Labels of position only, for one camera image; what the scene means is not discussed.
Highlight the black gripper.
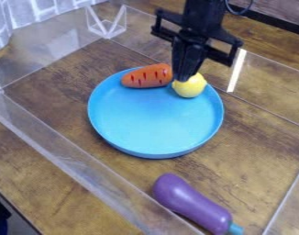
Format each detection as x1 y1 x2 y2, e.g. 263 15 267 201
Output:
151 0 243 82

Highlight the orange toy carrot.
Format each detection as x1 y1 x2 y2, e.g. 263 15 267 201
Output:
121 63 172 88

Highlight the yellow toy lemon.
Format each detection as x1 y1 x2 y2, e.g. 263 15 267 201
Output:
172 73 207 98

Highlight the blue round plate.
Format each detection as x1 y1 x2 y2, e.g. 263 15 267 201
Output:
87 71 224 159

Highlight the white patterned curtain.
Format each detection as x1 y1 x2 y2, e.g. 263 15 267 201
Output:
0 0 107 50

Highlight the purple toy eggplant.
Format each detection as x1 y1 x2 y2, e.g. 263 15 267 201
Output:
153 173 244 235

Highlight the black cable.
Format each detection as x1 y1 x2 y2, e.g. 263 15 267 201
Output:
224 0 255 16

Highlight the clear acrylic corner bracket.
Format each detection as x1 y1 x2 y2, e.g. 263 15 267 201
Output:
84 6 127 39

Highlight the clear acrylic enclosure wall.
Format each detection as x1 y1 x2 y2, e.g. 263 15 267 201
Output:
0 0 299 235

